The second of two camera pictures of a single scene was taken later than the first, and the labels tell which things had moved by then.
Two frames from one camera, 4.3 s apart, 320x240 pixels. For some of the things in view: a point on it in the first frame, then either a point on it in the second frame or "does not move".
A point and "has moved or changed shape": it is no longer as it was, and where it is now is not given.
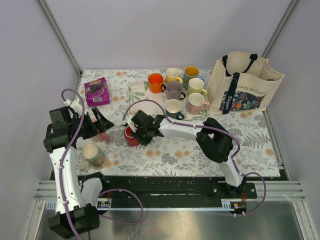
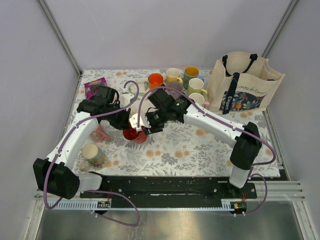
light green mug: (195, 85) does not move
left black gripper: (101, 125) to (123, 123)
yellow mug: (172, 75) does not move
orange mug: (156, 85) does not move
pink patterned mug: (100, 137) does not move
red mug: (130, 139) has moved or changed shape
